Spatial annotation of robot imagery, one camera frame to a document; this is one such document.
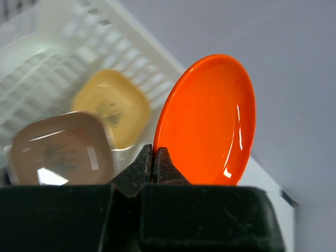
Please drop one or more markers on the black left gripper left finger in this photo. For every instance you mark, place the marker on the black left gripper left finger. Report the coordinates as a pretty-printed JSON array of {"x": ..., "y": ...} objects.
[{"x": 76, "y": 218}]

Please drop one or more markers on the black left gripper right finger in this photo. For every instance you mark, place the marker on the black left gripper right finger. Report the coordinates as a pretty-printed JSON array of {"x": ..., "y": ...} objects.
[{"x": 176, "y": 216}]

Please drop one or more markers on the pink square panda dish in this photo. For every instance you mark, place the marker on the pink square panda dish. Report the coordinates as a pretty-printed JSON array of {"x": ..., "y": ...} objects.
[{"x": 69, "y": 149}]

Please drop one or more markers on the orange round plate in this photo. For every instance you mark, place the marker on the orange round plate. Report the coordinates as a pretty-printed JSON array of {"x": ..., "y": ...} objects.
[{"x": 208, "y": 121}]

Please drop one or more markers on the yellow square panda dish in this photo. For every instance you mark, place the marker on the yellow square panda dish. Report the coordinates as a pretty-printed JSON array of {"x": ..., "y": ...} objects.
[{"x": 123, "y": 108}]

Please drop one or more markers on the blue table label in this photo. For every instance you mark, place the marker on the blue table label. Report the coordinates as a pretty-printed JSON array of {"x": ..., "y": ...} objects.
[{"x": 288, "y": 199}]

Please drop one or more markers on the white plastic dish basket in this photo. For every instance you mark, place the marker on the white plastic dish basket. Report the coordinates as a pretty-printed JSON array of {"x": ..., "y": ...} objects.
[{"x": 50, "y": 48}]

